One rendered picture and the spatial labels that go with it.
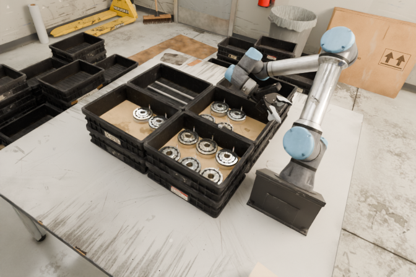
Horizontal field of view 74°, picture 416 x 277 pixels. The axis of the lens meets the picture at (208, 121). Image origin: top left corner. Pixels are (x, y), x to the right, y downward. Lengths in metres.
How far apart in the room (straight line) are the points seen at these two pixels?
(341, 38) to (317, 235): 0.81
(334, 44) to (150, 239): 1.04
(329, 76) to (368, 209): 1.56
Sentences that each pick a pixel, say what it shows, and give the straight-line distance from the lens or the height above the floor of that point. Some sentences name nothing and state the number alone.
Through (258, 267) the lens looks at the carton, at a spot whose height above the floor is 0.78.
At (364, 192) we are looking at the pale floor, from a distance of 2.64.
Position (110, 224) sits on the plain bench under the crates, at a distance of 1.29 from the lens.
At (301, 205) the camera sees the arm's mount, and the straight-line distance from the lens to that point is 1.20.
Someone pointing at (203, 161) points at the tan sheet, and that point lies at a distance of 1.29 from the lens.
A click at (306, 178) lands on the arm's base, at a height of 0.91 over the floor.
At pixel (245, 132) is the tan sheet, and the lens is 1.46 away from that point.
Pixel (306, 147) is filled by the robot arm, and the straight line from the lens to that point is 1.09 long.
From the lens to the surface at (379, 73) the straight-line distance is 3.97.
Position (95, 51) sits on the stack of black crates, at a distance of 2.89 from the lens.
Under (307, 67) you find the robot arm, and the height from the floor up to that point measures 1.19.
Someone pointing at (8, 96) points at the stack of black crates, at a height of 0.49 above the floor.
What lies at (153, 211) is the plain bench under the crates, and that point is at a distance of 1.29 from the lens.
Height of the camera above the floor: 1.79
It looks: 40 degrees down
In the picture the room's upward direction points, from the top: 6 degrees clockwise
